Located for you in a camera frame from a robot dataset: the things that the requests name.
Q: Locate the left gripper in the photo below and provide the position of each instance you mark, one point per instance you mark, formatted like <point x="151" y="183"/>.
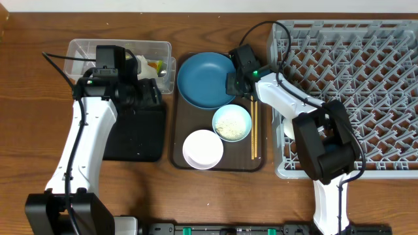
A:
<point x="149" y="89"/>

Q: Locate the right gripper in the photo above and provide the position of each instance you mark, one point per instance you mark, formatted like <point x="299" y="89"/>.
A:
<point x="233" y="86"/>

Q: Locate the white tissue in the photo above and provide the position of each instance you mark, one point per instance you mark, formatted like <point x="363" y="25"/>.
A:
<point x="144" y="70"/>

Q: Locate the yellow green snack wrapper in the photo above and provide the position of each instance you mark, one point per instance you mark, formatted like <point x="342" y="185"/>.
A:
<point x="157" y="65"/>

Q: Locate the dark blue plate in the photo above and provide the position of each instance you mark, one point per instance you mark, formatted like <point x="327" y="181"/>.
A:
<point x="202" y="80"/>

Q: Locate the light blue bowl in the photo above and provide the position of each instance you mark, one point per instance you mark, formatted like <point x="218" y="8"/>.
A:
<point x="232" y="109"/>

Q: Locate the rice food scraps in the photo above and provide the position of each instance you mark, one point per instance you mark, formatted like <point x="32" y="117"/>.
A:
<point x="231" y="127"/>

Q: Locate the white cup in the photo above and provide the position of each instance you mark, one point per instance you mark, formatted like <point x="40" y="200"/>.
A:
<point x="288" y="128"/>

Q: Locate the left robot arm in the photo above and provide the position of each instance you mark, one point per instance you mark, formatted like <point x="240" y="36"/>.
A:
<point x="70" y="202"/>

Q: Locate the clear plastic waste bin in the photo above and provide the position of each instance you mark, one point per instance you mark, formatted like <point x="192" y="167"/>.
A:
<point x="85" y="52"/>

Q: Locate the grey dishwasher rack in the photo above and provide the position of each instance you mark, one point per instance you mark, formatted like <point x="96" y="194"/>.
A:
<point x="369" y="65"/>

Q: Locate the left wooden chopstick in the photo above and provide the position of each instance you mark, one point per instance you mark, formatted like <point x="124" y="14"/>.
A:
<point x="252" y="128"/>

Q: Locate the wooden chopstick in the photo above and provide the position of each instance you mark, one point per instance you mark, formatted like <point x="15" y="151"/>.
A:
<point x="252" y="128"/>
<point x="256" y="128"/>

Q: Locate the black plastic tray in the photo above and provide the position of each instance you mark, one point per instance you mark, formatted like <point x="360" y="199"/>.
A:
<point x="138" y="135"/>

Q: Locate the right wooden chopstick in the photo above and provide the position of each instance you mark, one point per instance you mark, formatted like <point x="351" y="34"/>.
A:
<point x="256" y="128"/>

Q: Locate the white pink bowl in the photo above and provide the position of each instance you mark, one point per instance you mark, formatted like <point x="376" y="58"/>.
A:
<point x="202" y="149"/>

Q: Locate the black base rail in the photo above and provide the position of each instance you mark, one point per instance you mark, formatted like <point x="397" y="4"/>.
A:
<point x="228" y="229"/>

